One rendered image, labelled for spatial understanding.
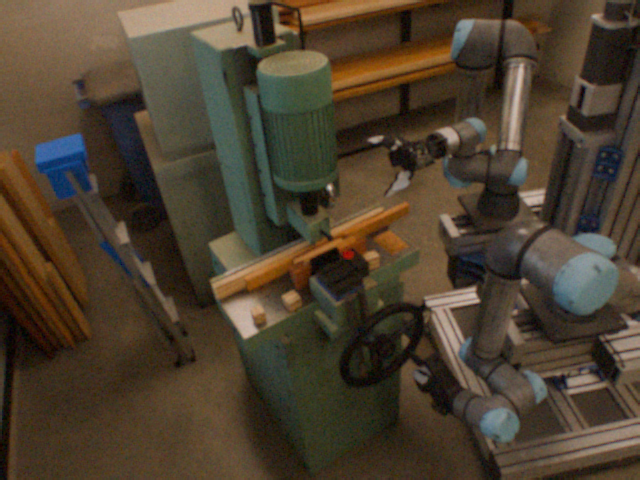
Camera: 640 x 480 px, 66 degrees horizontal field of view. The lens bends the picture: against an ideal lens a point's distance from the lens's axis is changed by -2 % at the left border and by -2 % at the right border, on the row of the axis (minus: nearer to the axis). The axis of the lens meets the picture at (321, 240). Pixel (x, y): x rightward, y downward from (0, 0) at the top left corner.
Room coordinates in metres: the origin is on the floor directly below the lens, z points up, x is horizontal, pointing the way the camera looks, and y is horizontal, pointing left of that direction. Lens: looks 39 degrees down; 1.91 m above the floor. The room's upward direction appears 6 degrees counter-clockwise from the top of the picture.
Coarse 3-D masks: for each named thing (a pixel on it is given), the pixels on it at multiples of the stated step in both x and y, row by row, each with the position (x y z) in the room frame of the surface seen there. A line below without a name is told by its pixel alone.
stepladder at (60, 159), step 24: (48, 144) 1.62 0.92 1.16; (72, 144) 1.60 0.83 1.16; (48, 168) 1.50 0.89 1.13; (72, 168) 1.51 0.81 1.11; (72, 192) 1.50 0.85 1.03; (96, 192) 1.54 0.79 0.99; (96, 216) 1.50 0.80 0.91; (120, 240) 1.56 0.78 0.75; (120, 264) 1.51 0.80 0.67; (144, 264) 1.70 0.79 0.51; (144, 288) 1.52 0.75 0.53; (144, 312) 1.51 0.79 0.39; (168, 312) 1.62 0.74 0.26; (168, 336) 1.68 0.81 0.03; (192, 360) 1.53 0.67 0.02
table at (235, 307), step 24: (408, 240) 1.20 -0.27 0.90; (384, 264) 1.10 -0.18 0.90; (408, 264) 1.14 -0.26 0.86; (264, 288) 1.05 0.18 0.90; (288, 288) 1.04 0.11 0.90; (240, 312) 0.97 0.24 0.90; (288, 312) 0.95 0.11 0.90; (312, 312) 0.97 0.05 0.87; (240, 336) 0.90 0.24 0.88; (264, 336) 0.90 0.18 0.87; (336, 336) 0.89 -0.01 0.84
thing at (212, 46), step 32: (192, 32) 1.46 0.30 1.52; (224, 32) 1.42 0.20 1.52; (288, 32) 1.37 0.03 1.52; (224, 64) 1.28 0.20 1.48; (224, 96) 1.30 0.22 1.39; (224, 128) 1.35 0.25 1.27; (224, 160) 1.41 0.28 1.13; (256, 192) 1.29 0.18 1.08; (256, 224) 1.28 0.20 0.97; (288, 224) 1.33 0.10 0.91
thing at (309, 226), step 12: (288, 204) 1.22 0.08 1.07; (300, 204) 1.22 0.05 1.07; (288, 216) 1.22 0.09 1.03; (300, 216) 1.16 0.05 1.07; (312, 216) 1.15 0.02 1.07; (324, 216) 1.14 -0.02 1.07; (300, 228) 1.16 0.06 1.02; (312, 228) 1.11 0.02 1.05; (324, 228) 1.13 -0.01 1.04; (312, 240) 1.11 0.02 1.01
